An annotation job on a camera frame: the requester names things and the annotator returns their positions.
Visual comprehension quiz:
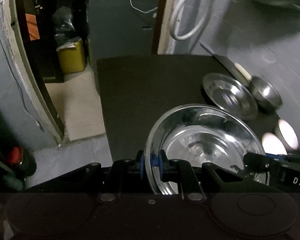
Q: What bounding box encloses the large steel plate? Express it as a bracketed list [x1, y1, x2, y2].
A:
[145, 104, 265, 194]

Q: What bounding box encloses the steel bowl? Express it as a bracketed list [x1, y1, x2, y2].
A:
[248, 76, 283, 111]

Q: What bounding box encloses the small steel plate with sticker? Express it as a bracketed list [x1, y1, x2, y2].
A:
[203, 73, 258, 121]

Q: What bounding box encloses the near white ceramic bowl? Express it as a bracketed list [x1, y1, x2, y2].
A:
[261, 133, 287, 155]

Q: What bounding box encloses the white ceramic bowl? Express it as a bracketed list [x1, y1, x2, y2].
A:
[261, 133, 287, 155]
[275, 119, 299, 151]

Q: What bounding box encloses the far white ceramic bowl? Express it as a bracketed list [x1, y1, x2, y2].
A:
[275, 119, 299, 151]

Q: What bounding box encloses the black table mat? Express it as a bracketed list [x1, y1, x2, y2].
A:
[94, 55, 247, 161]

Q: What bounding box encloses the red capped bottle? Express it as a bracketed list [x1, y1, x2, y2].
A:
[4, 146, 37, 179]

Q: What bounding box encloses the yellow container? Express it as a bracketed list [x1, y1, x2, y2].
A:
[56, 37, 86, 75]

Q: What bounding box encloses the dark cabinet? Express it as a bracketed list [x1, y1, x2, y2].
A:
[86, 0, 161, 63]

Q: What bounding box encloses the knife with cream handle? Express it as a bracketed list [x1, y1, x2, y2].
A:
[199, 41, 249, 88]

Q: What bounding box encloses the white hose loop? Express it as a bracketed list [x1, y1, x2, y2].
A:
[168, 0, 213, 41]

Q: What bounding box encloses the thin white cable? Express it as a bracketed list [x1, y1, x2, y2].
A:
[128, 0, 159, 14]

